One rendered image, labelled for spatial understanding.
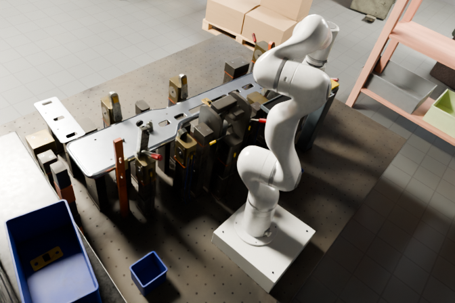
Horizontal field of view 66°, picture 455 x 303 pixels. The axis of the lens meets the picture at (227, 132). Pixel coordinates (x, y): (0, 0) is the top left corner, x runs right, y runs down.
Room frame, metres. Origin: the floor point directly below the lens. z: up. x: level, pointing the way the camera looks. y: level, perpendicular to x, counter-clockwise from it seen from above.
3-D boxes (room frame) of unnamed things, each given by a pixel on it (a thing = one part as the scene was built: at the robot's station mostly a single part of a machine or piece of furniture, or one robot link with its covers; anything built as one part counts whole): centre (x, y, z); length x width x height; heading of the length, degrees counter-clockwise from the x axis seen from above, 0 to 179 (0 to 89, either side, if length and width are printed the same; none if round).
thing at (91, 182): (0.86, 0.51, 0.84); 0.12 x 0.05 x 0.29; 50
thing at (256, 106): (1.26, -0.11, 0.90); 0.05 x 0.05 x 0.40; 50
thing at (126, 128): (1.35, 0.11, 1.00); 1.38 x 0.22 x 0.02; 140
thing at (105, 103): (1.15, 0.55, 0.87); 0.12 x 0.07 x 0.35; 50
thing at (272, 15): (4.05, -0.05, 0.33); 1.18 x 0.90 x 0.66; 54
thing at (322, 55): (1.28, -0.29, 1.47); 0.09 x 0.08 x 0.13; 70
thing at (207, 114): (1.12, 0.02, 0.95); 0.18 x 0.13 x 0.49; 140
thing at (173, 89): (1.40, 0.30, 0.87); 0.12 x 0.07 x 0.35; 50
